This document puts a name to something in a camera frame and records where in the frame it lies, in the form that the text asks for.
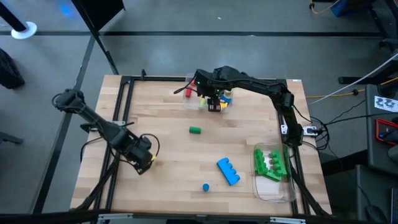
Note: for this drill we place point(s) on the blue long studded brick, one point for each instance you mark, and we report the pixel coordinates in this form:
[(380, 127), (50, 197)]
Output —
[(228, 171)]

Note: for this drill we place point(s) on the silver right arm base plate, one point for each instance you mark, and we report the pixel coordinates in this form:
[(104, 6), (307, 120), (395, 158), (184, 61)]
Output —
[(284, 129)]

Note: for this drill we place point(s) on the silver frame bracket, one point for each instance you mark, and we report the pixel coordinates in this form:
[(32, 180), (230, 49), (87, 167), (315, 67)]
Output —
[(287, 220), (115, 216)]

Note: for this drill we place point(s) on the yellow arch block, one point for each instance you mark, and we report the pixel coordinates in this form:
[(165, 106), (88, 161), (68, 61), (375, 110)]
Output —
[(224, 105)]

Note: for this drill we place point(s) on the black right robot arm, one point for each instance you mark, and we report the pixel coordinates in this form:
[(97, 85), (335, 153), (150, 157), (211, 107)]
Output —
[(264, 85)]

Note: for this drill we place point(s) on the light green arch block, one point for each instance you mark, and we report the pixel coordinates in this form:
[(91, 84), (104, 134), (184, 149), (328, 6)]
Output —
[(228, 93)]

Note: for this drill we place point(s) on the red and black device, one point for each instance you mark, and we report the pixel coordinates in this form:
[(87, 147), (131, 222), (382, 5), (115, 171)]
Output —
[(377, 130)]

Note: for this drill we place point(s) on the dark low cabinet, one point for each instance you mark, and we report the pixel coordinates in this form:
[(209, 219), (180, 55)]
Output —
[(373, 193)]

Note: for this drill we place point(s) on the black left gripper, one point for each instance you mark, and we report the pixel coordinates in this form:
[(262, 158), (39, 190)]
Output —
[(140, 151)]

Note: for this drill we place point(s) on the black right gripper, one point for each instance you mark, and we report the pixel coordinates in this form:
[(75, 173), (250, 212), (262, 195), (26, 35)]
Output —
[(213, 90)]

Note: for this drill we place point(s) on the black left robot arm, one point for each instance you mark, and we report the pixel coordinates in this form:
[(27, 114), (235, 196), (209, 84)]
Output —
[(102, 127)]

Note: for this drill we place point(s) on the black bag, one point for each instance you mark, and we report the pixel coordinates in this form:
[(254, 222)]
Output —
[(9, 73)]

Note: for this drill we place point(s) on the black desk leg frame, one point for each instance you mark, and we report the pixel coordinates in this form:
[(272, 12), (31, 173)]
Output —
[(360, 80)]

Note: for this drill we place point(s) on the blue box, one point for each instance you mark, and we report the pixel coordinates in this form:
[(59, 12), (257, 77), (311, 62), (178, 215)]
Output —
[(339, 7)]

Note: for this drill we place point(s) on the grey cabinet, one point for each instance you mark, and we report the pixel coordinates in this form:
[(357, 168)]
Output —
[(371, 140)]

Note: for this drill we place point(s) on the black divider panel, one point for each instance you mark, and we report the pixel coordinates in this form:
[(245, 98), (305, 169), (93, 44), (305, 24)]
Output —
[(99, 9)]

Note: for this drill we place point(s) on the red cylinder block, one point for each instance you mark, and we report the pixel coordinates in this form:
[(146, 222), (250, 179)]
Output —
[(188, 93)]

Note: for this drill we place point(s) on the black frame crossbar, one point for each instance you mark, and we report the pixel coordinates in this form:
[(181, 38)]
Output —
[(62, 216)]

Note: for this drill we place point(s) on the black aluminium table frame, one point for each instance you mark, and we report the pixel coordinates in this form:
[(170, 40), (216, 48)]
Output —
[(161, 78)]

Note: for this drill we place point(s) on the white printed paper label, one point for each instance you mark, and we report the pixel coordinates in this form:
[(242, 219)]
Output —
[(385, 104)]

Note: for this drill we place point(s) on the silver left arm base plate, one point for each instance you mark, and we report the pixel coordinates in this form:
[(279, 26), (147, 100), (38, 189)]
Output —
[(120, 124)]

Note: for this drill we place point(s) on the grey furniture foot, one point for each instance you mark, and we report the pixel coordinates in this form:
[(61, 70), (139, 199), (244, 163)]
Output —
[(11, 139)]

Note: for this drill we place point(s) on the blue arch block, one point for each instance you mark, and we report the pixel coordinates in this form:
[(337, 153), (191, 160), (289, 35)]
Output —
[(225, 99)]

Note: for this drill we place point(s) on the large clear plastic container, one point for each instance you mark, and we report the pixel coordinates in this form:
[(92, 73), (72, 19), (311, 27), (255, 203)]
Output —
[(270, 189)]

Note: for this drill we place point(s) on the blue cylinder block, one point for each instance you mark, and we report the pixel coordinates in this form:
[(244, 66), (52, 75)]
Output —
[(206, 187)]

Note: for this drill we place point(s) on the black post white base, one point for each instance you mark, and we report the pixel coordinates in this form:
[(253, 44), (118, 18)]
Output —
[(24, 30)]

